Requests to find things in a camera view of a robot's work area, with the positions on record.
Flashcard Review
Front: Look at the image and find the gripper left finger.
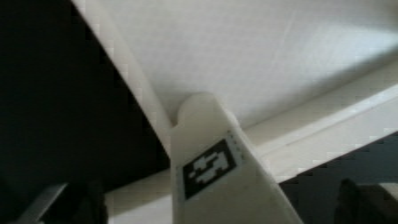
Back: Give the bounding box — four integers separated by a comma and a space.
14, 181, 108, 224

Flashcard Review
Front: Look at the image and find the white desk top tray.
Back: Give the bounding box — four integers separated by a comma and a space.
70, 0, 398, 224

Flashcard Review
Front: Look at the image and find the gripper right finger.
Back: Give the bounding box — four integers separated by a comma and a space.
333, 179, 398, 224

